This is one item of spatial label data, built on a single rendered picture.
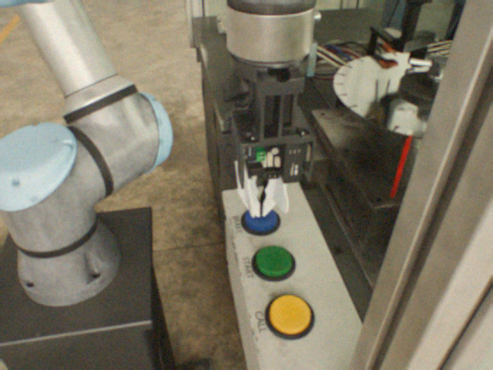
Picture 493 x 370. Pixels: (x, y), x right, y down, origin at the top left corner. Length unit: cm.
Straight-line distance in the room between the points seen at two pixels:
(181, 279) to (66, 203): 109
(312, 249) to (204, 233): 129
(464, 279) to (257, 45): 24
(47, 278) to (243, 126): 38
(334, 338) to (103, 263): 37
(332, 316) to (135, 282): 34
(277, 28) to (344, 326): 29
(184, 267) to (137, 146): 108
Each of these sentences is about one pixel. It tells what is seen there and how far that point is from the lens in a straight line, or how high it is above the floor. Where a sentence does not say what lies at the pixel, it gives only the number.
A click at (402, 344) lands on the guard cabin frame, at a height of 107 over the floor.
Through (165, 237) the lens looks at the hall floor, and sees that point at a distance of 178.
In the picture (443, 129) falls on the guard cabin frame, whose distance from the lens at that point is 17.
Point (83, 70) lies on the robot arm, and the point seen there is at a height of 103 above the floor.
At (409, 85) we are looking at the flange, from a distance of 75.
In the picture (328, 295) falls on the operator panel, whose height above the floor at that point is 90.
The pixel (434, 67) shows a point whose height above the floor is 99.
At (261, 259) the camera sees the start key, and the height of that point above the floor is 91.
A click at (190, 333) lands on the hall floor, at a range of 148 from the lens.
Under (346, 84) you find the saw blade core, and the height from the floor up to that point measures 95.
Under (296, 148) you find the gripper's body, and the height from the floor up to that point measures 105.
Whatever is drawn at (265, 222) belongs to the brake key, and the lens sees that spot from 51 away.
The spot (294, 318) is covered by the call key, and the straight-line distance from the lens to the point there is 42.
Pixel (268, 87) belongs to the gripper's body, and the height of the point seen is 111.
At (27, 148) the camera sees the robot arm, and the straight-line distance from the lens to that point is 58.
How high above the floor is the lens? 126
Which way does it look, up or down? 39 degrees down
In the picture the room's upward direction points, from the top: straight up
